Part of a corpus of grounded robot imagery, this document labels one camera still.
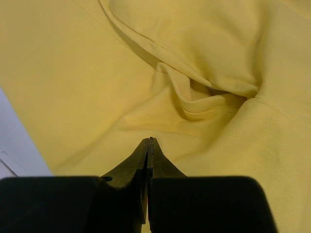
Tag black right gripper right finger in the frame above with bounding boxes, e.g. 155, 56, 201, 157
147, 138, 277, 233

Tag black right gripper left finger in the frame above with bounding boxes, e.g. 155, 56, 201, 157
0, 139, 149, 233

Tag yellow trousers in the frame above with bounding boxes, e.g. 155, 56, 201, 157
0, 0, 311, 233

